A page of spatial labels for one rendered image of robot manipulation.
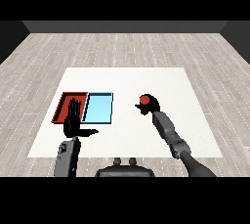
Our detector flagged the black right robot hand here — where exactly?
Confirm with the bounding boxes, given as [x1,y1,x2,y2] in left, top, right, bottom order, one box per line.
[134,93,161,113]

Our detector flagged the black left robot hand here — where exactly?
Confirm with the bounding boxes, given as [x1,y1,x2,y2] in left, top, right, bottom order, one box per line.
[62,97,100,139]

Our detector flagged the small red can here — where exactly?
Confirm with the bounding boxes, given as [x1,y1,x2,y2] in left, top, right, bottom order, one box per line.
[139,93,152,116]

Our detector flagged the red shallow open box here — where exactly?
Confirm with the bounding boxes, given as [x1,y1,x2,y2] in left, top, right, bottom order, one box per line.
[51,91,89,125]

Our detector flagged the light blue shallow open box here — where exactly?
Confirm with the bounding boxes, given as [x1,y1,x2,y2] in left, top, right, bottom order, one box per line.
[81,92,114,125]

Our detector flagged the dark grey robot body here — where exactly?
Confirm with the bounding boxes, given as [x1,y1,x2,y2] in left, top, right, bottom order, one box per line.
[95,157,156,178]

